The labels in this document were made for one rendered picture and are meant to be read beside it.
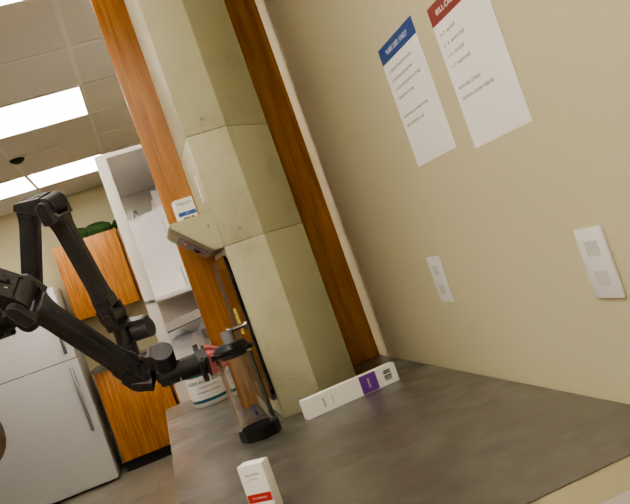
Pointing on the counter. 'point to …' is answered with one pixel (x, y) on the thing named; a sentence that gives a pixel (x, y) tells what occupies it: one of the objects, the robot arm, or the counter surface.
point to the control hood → (197, 233)
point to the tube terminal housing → (269, 260)
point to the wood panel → (352, 330)
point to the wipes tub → (202, 395)
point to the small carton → (184, 208)
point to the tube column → (195, 65)
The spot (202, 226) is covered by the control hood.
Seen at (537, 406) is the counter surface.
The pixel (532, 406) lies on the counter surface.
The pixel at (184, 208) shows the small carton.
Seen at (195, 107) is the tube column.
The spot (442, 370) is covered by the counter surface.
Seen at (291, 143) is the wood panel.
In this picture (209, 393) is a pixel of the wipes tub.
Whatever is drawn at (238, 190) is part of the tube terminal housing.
